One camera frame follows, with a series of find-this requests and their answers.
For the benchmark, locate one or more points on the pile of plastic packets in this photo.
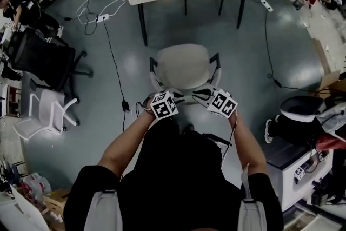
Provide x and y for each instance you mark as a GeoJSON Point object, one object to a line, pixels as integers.
{"type": "Point", "coordinates": [35, 184]}

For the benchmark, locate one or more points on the white office chair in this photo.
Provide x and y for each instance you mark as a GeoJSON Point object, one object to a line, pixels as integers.
{"type": "Point", "coordinates": [51, 108]}

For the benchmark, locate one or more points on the beige chair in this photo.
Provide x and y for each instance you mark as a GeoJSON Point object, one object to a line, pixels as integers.
{"type": "Point", "coordinates": [183, 67]}

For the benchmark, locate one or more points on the white cabinet with black top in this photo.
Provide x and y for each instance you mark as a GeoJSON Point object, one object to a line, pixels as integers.
{"type": "Point", "coordinates": [292, 181]}

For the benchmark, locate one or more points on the person's black shirt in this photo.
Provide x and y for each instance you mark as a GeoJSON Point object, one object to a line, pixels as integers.
{"type": "Point", "coordinates": [173, 184]}

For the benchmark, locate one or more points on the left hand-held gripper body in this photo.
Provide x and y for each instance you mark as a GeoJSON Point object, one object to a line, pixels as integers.
{"type": "Point", "coordinates": [162, 108]}

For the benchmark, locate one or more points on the open cardboard box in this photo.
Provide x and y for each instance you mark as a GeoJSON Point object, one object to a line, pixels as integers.
{"type": "Point", "coordinates": [329, 81]}

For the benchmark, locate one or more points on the white power strip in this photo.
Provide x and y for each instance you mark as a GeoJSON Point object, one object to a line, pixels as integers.
{"type": "Point", "coordinates": [103, 18]}
{"type": "Point", "coordinates": [266, 5]}

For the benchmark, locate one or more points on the person's black shoe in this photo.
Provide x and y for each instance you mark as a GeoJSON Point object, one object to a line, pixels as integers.
{"type": "Point", "coordinates": [189, 129]}

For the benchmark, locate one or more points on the labelled cardboard box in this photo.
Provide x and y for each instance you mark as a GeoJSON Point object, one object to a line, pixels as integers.
{"type": "Point", "coordinates": [58, 198]}

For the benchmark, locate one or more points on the person's left forearm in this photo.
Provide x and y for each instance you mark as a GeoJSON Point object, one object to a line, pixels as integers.
{"type": "Point", "coordinates": [127, 143]}

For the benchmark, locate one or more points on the black office chair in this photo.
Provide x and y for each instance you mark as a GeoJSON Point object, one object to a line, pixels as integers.
{"type": "Point", "coordinates": [40, 59]}

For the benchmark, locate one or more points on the white appliance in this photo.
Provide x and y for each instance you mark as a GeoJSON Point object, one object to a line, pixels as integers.
{"type": "Point", "coordinates": [10, 216]}

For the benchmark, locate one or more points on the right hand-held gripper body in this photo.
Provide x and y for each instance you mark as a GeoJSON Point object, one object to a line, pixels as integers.
{"type": "Point", "coordinates": [223, 104]}

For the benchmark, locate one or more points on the person's right forearm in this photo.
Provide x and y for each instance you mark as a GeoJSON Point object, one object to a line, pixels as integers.
{"type": "Point", "coordinates": [248, 146]}

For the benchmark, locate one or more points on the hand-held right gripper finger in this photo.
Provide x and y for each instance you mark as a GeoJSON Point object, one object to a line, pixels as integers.
{"type": "Point", "coordinates": [206, 90]}
{"type": "Point", "coordinates": [204, 99]}

